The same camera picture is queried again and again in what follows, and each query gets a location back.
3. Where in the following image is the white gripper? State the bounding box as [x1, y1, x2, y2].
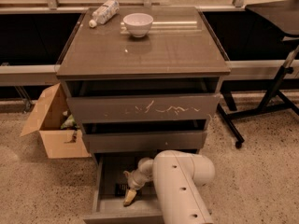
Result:
[123, 170, 150, 206]

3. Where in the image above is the black rxbar chocolate wrapper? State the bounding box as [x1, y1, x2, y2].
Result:
[115, 183, 129, 197]

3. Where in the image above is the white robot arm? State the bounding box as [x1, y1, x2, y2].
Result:
[123, 150, 215, 224]

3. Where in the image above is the grey open bottom drawer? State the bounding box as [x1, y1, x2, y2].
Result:
[83, 153, 164, 224]

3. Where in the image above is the grey middle drawer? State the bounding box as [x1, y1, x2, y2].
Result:
[82, 131, 207, 153]

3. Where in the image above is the grey top drawer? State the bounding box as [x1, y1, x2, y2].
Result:
[67, 94, 221, 123]

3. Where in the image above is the grey drawer cabinet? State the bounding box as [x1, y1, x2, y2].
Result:
[57, 7, 230, 161]

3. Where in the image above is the open cardboard box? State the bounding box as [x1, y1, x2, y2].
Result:
[21, 84, 90, 159]

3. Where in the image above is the green trash in box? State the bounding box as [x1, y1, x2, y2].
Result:
[61, 111, 77, 130]

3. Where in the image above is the white ceramic bowl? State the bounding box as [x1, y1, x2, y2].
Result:
[123, 13, 153, 37]

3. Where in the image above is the clear plastic water bottle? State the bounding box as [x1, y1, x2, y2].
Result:
[89, 0, 120, 28]

